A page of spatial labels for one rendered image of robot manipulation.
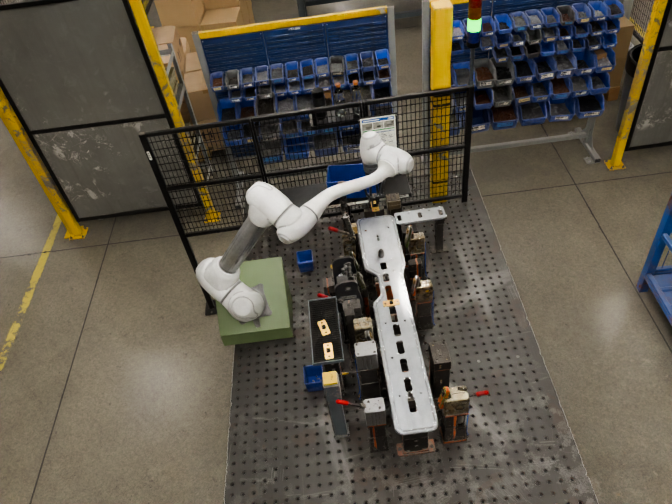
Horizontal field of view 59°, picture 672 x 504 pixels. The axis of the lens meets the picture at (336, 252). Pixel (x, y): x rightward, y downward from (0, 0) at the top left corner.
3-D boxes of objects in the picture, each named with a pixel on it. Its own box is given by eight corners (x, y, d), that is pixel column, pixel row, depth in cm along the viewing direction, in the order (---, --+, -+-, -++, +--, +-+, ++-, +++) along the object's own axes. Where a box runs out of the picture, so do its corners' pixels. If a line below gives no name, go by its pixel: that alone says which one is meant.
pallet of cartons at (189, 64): (245, 154, 577) (218, 54, 504) (163, 168, 576) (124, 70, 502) (242, 93, 663) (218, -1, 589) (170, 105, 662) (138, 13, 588)
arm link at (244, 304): (251, 326, 314) (243, 331, 292) (225, 303, 314) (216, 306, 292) (271, 303, 314) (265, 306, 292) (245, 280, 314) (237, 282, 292)
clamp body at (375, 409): (392, 452, 273) (388, 413, 247) (368, 456, 273) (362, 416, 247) (389, 433, 279) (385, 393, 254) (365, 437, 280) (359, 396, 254)
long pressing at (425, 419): (446, 429, 247) (446, 427, 246) (393, 437, 247) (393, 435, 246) (393, 214, 345) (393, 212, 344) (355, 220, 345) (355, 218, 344)
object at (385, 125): (398, 156, 358) (397, 112, 336) (362, 161, 358) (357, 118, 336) (398, 154, 359) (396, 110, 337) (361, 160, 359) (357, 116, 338)
